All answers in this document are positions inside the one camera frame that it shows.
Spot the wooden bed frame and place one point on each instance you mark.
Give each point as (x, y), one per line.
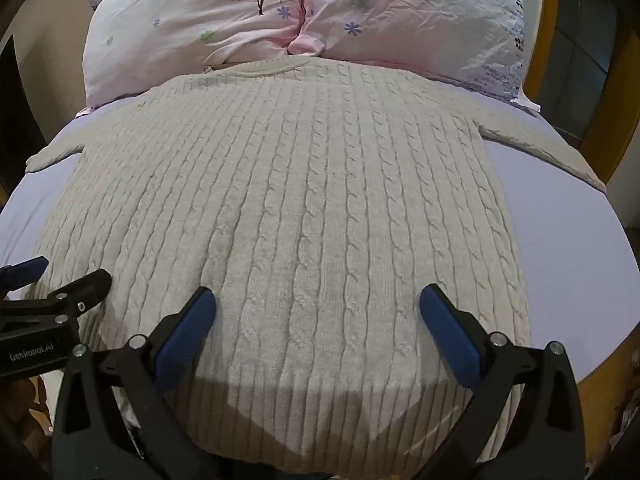
(597, 90)

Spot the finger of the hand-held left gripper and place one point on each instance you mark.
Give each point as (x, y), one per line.
(25, 267)
(80, 296)

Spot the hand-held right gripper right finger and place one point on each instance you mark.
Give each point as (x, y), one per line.
(450, 332)

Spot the lavender bed sheet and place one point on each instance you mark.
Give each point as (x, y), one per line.
(560, 240)

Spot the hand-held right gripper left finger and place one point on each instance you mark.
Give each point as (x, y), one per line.
(186, 331)

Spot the pink floral pillow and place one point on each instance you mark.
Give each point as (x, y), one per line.
(195, 25)
(415, 20)

